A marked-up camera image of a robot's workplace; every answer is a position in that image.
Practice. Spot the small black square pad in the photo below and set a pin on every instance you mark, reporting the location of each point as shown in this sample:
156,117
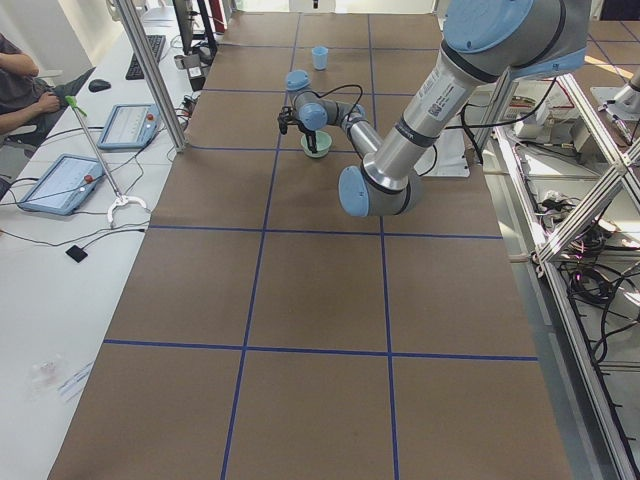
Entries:
76,253

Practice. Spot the clear plastic bag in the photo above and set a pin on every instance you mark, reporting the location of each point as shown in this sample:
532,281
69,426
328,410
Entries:
46,376

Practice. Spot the light blue plastic cup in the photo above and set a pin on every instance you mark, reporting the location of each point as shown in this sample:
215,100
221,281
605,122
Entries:
320,57

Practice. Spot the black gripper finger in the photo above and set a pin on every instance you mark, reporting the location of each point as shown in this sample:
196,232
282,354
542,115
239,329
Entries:
311,140

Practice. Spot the long metal grabber stick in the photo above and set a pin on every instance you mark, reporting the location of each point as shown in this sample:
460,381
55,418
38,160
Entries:
121,199

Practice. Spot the far blue teach pendant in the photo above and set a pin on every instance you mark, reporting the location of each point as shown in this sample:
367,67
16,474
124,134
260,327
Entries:
129,126

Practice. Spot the black computer mouse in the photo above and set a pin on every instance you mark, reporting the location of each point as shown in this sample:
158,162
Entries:
98,85

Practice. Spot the aluminium frame post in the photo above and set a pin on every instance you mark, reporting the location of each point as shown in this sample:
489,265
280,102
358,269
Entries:
142,49

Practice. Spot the white camera pole base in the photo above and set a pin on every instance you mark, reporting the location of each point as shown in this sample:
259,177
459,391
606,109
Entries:
446,158

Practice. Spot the black computer monitor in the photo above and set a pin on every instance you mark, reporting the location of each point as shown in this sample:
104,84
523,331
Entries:
196,32

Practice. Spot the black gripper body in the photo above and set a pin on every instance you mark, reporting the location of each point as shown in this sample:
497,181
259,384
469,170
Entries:
305,129

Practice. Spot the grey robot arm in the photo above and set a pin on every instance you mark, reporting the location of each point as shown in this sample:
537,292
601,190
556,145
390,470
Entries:
481,41

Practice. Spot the blue teach pendant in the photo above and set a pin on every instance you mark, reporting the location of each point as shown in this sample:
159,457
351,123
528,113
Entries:
64,186
129,126

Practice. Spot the light green ceramic bowl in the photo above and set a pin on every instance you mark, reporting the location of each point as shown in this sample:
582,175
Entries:
323,145

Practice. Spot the aluminium side rack frame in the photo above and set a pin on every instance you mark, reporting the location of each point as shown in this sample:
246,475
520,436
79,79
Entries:
566,157

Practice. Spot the near blue teach pendant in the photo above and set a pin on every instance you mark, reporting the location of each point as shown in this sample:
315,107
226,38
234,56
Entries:
64,186

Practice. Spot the seated person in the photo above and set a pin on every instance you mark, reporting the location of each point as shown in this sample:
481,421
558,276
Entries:
26,99

